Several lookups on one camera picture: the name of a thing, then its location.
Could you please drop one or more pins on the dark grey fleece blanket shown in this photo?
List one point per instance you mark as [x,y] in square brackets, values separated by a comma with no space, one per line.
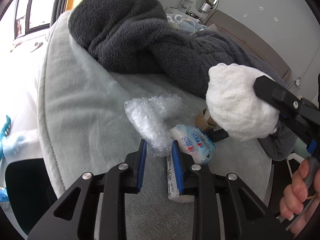
[134,37]

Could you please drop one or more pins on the window with dark frame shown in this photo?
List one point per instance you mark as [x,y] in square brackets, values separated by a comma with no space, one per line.
[32,16]

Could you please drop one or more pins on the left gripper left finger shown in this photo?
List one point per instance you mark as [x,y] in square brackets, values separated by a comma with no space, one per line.
[135,173]

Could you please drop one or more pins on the blue dinosaur toy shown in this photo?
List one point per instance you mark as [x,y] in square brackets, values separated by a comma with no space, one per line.
[4,133]

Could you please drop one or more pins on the bubble wrap piece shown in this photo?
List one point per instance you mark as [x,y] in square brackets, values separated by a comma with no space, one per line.
[148,115]

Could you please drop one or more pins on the brown headboard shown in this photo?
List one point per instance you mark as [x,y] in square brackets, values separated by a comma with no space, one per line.
[248,39]

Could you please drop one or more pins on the black white package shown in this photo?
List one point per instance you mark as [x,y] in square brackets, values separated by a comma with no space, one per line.
[173,192]

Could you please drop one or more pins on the large white cloth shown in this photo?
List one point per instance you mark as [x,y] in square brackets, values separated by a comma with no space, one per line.
[234,106]

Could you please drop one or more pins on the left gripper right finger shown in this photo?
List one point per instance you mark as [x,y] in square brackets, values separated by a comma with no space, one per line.
[182,162]

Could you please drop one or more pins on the black trash bin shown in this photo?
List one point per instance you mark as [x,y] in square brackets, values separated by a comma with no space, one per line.
[29,190]

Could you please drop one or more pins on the bed with grey sheet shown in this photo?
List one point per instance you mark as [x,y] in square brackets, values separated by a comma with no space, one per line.
[83,128]

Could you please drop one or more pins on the blue patterned duvet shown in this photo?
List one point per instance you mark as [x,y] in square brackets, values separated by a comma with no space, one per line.
[185,23]

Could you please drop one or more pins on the white dresser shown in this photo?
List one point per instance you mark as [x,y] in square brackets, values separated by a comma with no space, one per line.
[186,6]

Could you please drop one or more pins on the cardboard tube roll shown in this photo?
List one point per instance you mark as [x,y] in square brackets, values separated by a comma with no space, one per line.
[204,121]

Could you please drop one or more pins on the grey slipper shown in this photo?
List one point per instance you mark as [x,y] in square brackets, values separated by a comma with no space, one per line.
[37,45]

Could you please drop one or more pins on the person's right hand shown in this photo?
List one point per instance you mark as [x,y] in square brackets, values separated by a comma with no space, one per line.
[295,194]

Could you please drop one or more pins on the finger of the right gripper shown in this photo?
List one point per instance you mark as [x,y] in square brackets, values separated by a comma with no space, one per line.
[276,95]

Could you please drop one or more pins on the blue tissue packet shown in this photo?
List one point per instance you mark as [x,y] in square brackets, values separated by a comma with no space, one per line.
[193,142]

